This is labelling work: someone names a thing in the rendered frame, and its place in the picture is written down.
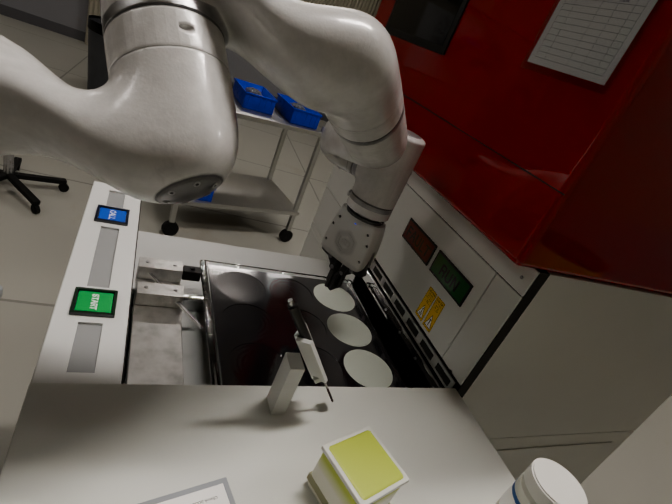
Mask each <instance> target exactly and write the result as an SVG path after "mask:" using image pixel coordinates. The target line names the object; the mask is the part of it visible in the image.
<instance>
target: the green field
mask: <svg viewBox="0 0 672 504"><path fill-rule="evenodd" d="M431 270H432V271H433V273H434V274H435V275H436V276H437V277H438V279H439V280H440V281H441V282H442V284H443V285H444V286H445V287H446V289H447V290H448V291H449V292H450V293H451V295H452V296H453V297H454V298H455V300H456V301H457V302H458V303H459V304H460V302H461V301H462V299H463V297H464V296H465V294H466V293H467V291H468V289H469V288H470V286H469V285H468V283H467V282H466V281H465V280H464V279H463V278H462V277H461V276H460V275H459V273H458V272H457V271H456V270H455V269H454V268H453V267H452V266H451V264H450V263H449V262H448V261H447V260H446V259H445V258H444V257H443V255H442V254H441V253H439V255H438V256H437V258H436V260H435V262H434V263H433V265H432V267H431Z"/></svg>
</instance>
